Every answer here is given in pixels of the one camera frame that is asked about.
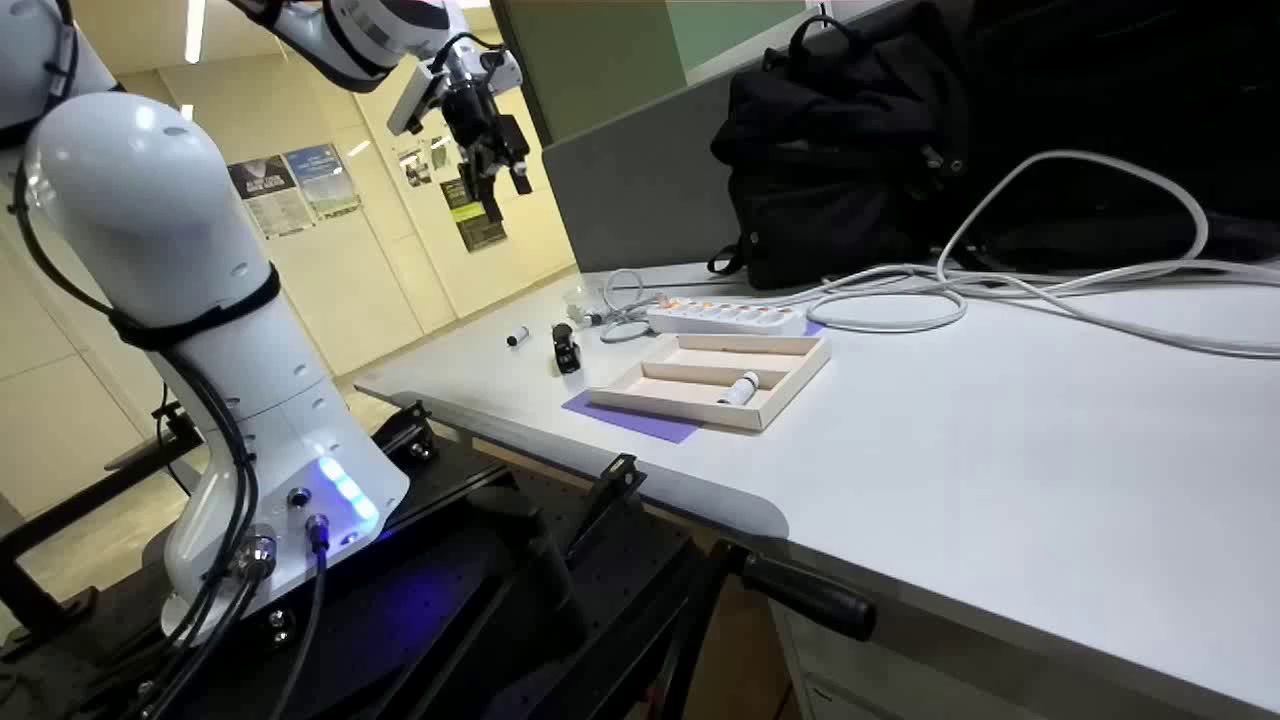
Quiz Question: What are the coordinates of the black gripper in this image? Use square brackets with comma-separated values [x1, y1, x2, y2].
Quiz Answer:
[444, 82, 536, 228]

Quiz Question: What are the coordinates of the white six-socket power strip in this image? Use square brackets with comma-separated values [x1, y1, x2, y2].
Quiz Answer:
[643, 294, 811, 339]

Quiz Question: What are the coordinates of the green and black poster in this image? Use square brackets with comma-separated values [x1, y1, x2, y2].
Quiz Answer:
[438, 176, 513, 255]

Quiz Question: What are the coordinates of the grey partition panel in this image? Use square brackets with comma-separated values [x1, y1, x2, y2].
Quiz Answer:
[540, 74, 744, 280]

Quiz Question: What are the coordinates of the small white plug adapter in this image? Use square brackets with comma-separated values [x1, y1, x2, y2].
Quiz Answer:
[569, 285, 617, 334]

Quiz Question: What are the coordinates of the small black object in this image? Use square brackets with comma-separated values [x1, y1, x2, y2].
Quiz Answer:
[547, 319, 583, 377]

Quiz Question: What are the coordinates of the small white bottle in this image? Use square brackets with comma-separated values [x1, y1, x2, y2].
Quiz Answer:
[716, 369, 768, 412]

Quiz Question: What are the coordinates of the light wooden tray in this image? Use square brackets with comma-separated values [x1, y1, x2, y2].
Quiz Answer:
[579, 330, 830, 437]

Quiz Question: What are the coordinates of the black backpack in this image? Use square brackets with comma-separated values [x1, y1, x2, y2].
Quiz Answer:
[704, 12, 980, 296]

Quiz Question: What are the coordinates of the black robot mounting stand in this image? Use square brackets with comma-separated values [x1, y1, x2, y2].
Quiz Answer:
[0, 397, 732, 720]

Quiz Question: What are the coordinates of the black cloth pile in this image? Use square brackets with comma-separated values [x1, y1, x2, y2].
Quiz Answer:
[957, 0, 1280, 271]

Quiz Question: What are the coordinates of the blue wall poster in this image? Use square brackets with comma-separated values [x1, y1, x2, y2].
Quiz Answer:
[283, 139, 365, 223]

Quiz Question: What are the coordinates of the thin translucent coiled cable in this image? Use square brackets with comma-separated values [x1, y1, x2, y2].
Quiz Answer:
[590, 269, 660, 347]

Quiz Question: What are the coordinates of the dark wall poster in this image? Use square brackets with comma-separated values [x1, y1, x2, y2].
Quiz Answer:
[228, 151, 305, 245]

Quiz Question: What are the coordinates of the white looped power cable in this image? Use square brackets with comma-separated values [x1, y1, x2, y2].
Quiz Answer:
[798, 260, 1280, 363]

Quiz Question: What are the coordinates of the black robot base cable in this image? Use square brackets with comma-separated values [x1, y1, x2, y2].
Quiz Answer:
[270, 511, 336, 720]

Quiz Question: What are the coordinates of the black clamp handle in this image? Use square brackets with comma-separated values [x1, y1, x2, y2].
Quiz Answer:
[723, 543, 885, 644]

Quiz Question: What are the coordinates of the thick white arched cable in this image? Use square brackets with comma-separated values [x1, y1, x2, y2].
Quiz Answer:
[932, 145, 1280, 294]

